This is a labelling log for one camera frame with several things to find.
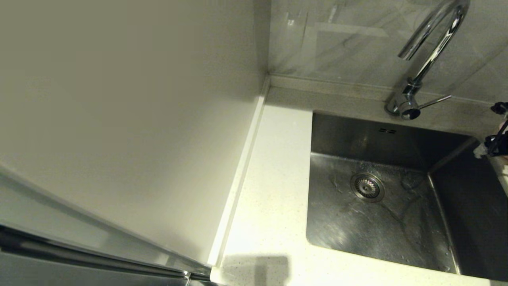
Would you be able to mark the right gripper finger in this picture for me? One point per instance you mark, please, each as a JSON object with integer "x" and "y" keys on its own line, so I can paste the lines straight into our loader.
{"x": 485, "y": 151}
{"x": 501, "y": 108}

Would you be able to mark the metal sink drain strainer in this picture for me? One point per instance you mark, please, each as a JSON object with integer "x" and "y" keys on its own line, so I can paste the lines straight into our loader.
{"x": 367, "y": 187}

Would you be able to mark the white tall cabinet side panel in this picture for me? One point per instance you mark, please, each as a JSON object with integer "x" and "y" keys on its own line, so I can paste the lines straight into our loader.
{"x": 119, "y": 99}

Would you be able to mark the stainless steel appliance door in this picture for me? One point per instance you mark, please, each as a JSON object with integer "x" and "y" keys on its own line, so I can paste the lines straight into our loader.
{"x": 59, "y": 276}

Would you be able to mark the stainless steel sink basin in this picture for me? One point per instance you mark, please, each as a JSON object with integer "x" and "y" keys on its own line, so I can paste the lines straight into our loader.
{"x": 377, "y": 230}

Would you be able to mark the chrome gooseneck faucet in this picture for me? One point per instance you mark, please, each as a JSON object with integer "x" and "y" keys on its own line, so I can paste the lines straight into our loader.
{"x": 408, "y": 106}

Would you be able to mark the white trim strip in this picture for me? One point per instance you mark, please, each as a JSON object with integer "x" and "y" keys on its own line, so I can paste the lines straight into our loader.
{"x": 242, "y": 167}

